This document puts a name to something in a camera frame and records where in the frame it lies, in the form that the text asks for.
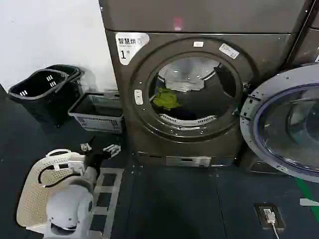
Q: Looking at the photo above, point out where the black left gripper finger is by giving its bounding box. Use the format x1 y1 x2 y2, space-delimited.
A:
103 144 122 158
79 136 95 153

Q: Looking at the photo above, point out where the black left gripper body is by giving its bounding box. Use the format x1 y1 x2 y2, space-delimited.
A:
84 150 112 175

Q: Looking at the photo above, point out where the grey slotted plastic basket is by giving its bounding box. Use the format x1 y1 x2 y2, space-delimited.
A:
67 92 126 135

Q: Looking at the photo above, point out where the green garment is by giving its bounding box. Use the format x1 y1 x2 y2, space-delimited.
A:
152 87 184 112

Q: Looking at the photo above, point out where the white perforated laundry basket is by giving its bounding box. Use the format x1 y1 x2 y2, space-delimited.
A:
16 148 125 237

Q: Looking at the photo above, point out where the dark blue garment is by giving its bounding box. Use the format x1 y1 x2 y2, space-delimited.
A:
171 104 200 120

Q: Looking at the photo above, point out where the white energy label sticker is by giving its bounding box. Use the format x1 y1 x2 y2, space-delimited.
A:
115 32 151 66

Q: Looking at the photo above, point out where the white tilted rectangular sticker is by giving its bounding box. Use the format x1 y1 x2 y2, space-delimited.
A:
218 43 240 60

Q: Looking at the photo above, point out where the grey stacked dryer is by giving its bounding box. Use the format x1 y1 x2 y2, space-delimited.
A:
98 0 315 34

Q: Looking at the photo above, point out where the grey dryer with open drum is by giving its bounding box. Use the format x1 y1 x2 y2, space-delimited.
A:
104 29 301 168

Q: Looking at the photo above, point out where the white plug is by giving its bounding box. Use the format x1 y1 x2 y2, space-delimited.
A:
263 208 275 224

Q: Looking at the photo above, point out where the round glass dryer door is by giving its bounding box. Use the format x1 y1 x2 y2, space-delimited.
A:
239 64 319 184

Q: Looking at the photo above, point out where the black floor socket box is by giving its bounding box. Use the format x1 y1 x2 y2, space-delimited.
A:
254 203 286 229

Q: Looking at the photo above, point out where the green floor tape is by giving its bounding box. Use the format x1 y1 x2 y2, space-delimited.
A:
295 177 319 215

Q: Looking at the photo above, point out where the white floor tape strip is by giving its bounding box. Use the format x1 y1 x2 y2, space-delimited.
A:
299 198 319 207

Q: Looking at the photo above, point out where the grey neighbouring dryer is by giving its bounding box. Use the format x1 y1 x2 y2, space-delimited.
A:
239 24 319 175

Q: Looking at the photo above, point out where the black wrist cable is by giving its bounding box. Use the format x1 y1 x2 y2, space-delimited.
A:
36 163 72 187

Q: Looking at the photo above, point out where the white power cable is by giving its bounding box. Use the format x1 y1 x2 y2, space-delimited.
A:
270 221 282 239

